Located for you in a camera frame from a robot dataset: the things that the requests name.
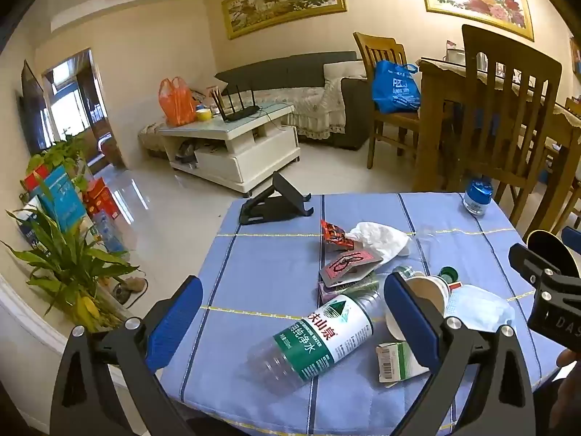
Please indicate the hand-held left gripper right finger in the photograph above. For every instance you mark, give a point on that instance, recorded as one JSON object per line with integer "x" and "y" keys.
{"x": 408, "y": 322}

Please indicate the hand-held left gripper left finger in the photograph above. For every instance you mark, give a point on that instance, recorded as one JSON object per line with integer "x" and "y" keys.
{"x": 174, "y": 322}

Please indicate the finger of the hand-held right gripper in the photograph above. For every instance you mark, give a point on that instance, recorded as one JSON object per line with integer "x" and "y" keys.
{"x": 573, "y": 237}
{"x": 526, "y": 261}

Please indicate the black gold-rimmed bin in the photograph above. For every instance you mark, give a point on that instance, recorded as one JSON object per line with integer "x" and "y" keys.
{"x": 544, "y": 245}

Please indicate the white paper cup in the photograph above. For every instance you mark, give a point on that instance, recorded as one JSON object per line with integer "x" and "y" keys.
{"x": 429, "y": 290}

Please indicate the green and white carton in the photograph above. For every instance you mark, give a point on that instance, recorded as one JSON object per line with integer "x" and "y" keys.
{"x": 395, "y": 361}

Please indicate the light blue face mask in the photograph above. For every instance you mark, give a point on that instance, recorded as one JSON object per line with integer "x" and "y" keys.
{"x": 481, "y": 306}

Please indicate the red packet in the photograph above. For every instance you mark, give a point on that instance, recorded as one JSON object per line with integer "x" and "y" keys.
{"x": 349, "y": 265}

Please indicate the clear plastic wrapper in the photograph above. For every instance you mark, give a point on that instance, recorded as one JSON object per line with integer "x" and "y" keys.
{"x": 425, "y": 240}

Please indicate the clear bottle with green label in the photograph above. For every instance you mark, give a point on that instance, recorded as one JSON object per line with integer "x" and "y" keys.
{"x": 317, "y": 336}

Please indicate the person's right hand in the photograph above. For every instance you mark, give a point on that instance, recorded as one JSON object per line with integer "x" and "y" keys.
{"x": 569, "y": 358}

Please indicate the green bottle cap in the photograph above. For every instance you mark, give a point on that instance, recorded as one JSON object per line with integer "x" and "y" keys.
{"x": 448, "y": 275}

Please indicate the white jar with blue lid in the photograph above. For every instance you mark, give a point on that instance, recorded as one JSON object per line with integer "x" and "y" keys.
{"x": 477, "y": 197}

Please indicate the crumpled white tissue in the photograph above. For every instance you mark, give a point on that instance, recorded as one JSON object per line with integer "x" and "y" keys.
{"x": 381, "y": 236}

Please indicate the red snack wrapper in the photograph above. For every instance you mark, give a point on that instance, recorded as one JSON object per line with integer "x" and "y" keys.
{"x": 333, "y": 236}

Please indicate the long-leaf potted plant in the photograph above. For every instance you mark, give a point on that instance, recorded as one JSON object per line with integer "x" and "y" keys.
{"x": 68, "y": 263}

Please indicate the red cardboard box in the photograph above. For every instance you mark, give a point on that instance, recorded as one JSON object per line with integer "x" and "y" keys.
{"x": 100, "y": 197}

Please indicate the black phone stand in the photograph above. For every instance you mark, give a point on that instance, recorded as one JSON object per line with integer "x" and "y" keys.
{"x": 272, "y": 206}

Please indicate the blue cardboard box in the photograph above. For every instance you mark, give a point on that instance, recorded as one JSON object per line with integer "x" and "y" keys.
{"x": 61, "y": 197}

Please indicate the white coffee table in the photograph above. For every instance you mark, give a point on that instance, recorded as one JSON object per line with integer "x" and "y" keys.
{"x": 254, "y": 159}

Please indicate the wooden dining table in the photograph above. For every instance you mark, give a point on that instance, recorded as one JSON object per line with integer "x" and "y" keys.
{"x": 435, "y": 81}

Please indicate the small-leaf potted plant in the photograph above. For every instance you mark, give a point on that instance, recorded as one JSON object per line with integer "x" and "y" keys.
{"x": 59, "y": 154}

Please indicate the wooden slat-back chair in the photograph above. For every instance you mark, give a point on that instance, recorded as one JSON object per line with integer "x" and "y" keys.
{"x": 367, "y": 50}
{"x": 481, "y": 54}

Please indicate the yellow tape roll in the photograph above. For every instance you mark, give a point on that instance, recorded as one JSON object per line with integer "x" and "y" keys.
{"x": 203, "y": 116}

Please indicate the blue shopping bag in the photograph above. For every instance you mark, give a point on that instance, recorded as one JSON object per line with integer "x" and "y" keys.
{"x": 395, "y": 88}

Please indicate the black router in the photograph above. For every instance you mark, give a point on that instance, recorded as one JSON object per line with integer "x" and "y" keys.
{"x": 240, "y": 113}

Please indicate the orange plastic bag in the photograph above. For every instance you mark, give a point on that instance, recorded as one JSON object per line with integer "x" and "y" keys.
{"x": 176, "y": 102}

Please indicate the floral lace sofa cover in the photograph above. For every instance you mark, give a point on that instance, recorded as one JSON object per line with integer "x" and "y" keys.
{"x": 313, "y": 104}

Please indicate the dark grey sofa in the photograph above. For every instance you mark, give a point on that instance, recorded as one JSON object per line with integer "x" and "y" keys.
{"x": 290, "y": 66}

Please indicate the gold-framed horse painting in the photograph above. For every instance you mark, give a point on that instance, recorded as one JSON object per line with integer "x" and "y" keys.
{"x": 281, "y": 2}

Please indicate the wooden door frame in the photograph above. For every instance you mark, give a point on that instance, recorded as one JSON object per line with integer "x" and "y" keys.
{"x": 97, "y": 81}

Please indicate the wall-mounted television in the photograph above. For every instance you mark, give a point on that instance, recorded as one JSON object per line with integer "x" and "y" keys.
{"x": 32, "y": 109}

